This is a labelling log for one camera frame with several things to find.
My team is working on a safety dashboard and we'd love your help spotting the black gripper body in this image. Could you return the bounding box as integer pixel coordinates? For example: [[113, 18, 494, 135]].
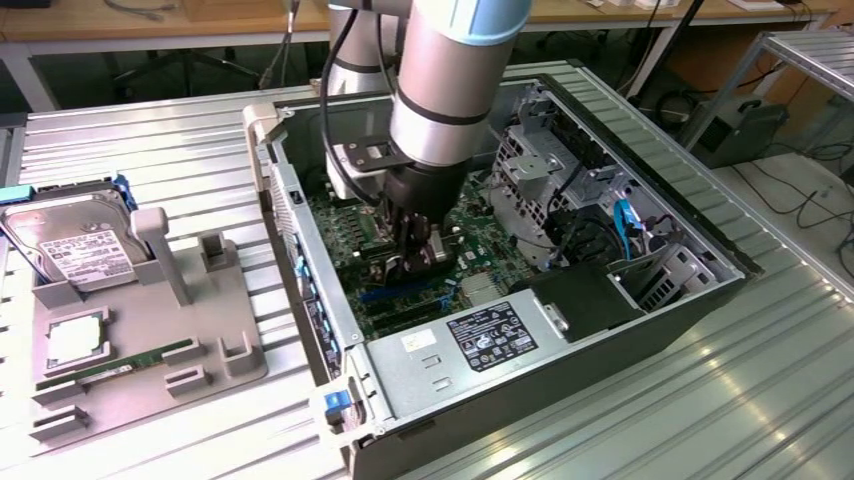
[[379, 158, 474, 230]]

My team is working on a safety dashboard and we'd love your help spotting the blue expansion slot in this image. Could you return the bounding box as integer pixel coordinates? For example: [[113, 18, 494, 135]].
[[359, 283, 428, 304]]

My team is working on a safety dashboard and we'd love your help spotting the green motherboard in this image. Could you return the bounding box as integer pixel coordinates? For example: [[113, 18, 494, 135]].
[[303, 167, 543, 342]]

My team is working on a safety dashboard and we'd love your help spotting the silver chipset heatsink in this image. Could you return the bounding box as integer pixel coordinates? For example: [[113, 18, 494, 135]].
[[459, 274, 503, 307]]

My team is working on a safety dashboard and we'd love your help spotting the black expansion slot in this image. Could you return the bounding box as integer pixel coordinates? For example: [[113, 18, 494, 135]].
[[368, 298, 447, 332]]

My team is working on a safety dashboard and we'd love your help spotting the silver metal drive cage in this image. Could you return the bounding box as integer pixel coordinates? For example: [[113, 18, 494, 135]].
[[488, 123, 603, 262]]

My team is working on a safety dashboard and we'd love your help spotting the silver power supply unit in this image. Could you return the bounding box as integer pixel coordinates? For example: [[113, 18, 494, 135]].
[[363, 289, 556, 422]]

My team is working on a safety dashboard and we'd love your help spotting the black plastic air shroud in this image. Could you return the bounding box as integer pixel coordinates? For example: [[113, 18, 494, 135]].
[[508, 261, 647, 344]]

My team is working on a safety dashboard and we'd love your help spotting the blue case latch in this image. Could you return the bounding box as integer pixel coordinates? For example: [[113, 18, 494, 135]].
[[320, 391, 352, 417]]

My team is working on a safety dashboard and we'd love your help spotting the open black PC case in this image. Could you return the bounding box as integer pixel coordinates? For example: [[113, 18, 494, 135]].
[[241, 73, 766, 480]]

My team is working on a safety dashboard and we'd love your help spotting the blue disk carrier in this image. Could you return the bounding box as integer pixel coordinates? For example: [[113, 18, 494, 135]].
[[0, 171, 140, 216]]

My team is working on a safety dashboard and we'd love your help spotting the wooden desk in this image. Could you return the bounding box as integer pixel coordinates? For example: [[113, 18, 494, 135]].
[[0, 0, 832, 42]]

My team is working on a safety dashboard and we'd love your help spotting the green RAM stick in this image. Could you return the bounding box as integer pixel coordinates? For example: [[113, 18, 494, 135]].
[[35, 338, 196, 390]]

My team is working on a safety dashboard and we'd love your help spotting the silver hard disk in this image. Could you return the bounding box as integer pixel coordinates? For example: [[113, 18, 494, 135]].
[[0, 192, 148, 294]]

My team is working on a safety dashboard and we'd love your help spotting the black box on floor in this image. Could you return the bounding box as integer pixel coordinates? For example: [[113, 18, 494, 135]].
[[692, 99, 792, 170]]

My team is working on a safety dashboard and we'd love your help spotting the grey parts rack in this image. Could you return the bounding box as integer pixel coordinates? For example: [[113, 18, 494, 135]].
[[25, 206, 269, 442]]

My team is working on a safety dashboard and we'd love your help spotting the silver CPU chip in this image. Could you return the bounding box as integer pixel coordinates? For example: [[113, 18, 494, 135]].
[[45, 315, 109, 367]]

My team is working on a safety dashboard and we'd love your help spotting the metal slat side table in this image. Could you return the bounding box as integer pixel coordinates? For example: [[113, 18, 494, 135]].
[[686, 31, 854, 151]]

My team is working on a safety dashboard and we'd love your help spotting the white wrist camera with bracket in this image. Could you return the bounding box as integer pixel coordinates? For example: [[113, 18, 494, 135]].
[[324, 139, 413, 201]]

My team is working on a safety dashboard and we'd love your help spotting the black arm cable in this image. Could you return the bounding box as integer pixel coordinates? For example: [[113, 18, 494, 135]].
[[316, 9, 365, 169]]

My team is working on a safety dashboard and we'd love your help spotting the blue flat wire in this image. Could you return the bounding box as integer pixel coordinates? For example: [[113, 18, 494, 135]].
[[611, 198, 643, 262]]

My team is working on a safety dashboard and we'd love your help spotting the grey hanging cable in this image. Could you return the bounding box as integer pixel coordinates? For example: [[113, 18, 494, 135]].
[[263, 0, 299, 89]]

